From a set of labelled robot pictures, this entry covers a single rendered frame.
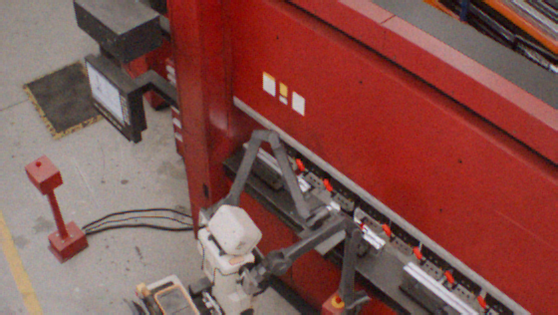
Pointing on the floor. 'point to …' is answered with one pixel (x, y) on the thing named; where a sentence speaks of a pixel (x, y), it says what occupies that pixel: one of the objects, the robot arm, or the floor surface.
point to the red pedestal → (68, 246)
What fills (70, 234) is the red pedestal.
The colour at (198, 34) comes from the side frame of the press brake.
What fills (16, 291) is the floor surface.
